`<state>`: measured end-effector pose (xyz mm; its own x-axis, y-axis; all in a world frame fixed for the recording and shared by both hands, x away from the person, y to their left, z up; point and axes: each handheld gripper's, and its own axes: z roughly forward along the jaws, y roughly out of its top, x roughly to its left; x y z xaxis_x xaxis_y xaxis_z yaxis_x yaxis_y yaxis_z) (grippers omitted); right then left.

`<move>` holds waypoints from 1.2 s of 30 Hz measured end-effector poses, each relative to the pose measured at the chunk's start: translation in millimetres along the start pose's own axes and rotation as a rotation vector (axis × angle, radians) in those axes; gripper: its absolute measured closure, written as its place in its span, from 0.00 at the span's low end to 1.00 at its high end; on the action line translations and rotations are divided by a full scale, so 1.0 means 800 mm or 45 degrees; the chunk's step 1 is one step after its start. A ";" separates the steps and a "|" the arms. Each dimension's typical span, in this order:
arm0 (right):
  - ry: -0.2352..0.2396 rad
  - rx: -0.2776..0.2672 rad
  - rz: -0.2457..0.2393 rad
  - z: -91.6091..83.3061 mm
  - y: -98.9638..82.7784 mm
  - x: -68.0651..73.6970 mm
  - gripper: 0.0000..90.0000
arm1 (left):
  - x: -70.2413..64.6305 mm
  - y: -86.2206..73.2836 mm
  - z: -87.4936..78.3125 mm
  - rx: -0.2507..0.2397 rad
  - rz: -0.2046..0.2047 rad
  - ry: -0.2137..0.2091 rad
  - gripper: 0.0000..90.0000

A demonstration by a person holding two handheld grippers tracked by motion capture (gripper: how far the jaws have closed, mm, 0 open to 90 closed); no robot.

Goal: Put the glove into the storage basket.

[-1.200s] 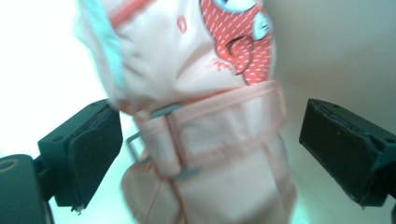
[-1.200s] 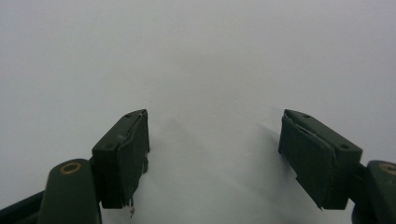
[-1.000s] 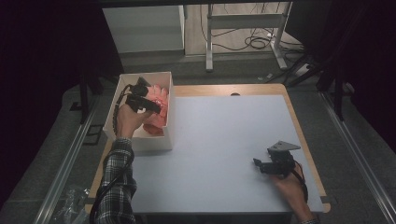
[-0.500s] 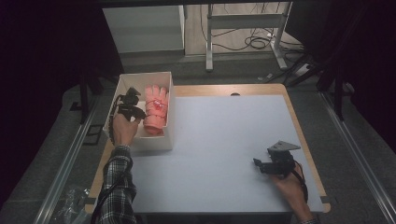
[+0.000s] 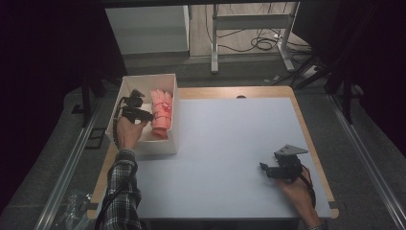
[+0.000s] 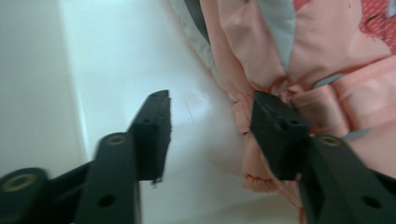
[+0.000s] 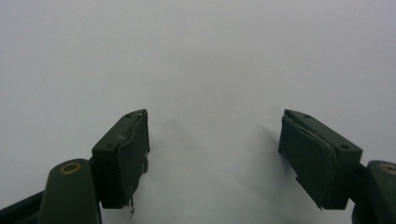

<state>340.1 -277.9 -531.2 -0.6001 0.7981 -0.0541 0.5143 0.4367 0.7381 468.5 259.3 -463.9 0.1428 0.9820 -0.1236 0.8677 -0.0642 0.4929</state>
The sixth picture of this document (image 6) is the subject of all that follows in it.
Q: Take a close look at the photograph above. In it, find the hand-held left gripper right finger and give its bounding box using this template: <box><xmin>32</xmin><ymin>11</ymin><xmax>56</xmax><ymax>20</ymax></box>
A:
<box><xmin>249</xmin><ymin>90</ymin><xmax>312</xmax><ymax>182</ymax></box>

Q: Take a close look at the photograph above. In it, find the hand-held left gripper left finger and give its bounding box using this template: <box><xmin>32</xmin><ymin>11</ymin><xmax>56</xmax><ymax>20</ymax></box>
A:
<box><xmin>126</xmin><ymin>89</ymin><xmax>173</xmax><ymax>189</ymax></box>

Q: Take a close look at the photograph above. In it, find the white cardboard box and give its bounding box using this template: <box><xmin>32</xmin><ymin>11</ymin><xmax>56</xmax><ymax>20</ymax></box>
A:
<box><xmin>0</xmin><ymin>0</ymin><xmax>304</xmax><ymax>224</ymax></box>

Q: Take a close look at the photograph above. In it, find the pink glove with red print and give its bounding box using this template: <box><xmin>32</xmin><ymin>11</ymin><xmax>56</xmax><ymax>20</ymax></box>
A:
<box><xmin>214</xmin><ymin>0</ymin><xmax>396</xmax><ymax>224</ymax></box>

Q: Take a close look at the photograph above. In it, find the pink glove with grey palm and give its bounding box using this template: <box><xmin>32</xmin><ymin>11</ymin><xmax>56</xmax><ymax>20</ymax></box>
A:
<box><xmin>169</xmin><ymin>0</ymin><xmax>250</xmax><ymax>104</ymax></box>

